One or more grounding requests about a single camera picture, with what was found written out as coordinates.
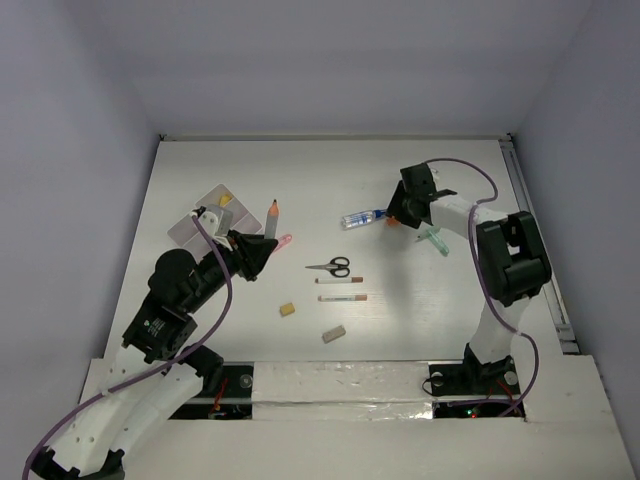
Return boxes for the green plastic tool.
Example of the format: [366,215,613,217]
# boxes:
[416,226,450,257]

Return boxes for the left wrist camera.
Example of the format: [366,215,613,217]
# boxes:
[192,204,233,239]

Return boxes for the white marker brown cap lower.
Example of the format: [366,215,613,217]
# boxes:
[317,294,368,302]

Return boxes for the grey eraser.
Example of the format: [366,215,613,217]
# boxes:
[322,325,346,344]

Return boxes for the pink highlighter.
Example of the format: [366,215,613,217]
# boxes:
[274,234,292,252]

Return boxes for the aluminium rail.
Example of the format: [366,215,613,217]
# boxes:
[499,134,581,355]

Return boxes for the yellow eraser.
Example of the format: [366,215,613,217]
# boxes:
[279,303,296,317]

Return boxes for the small spray bottle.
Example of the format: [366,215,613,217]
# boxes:
[340,209,386,230]

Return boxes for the black handled scissors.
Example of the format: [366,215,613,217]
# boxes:
[306,256,350,278]

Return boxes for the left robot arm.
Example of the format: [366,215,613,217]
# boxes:
[23,230,278,479]

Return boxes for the pencil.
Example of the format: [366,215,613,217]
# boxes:
[264,200,279,239]

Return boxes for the white compartment organizer tray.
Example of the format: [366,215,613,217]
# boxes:
[167,184,263,248]

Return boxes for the white marker brown cap upper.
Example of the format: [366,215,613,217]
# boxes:
[314,276,364,285]

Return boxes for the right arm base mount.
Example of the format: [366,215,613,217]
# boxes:
[421,361,521,419]

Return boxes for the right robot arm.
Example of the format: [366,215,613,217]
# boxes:
[387,158,552,392]

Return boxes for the white marker brown cap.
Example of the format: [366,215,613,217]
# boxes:
[317,294,368,302]
[314,276,364,285]

